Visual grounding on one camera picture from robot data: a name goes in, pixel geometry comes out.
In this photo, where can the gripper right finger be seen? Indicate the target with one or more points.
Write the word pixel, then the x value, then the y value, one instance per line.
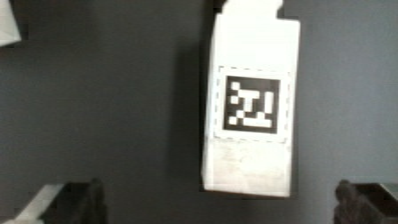
pixel 366 203

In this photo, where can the white table leg with tag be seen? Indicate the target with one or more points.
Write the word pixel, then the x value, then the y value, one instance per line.
pixel 247 154

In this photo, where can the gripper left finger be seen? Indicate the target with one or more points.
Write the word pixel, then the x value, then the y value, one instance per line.
pixel 66 204

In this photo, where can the white leg centre right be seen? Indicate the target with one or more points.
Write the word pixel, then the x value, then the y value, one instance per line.
pixel 9 31

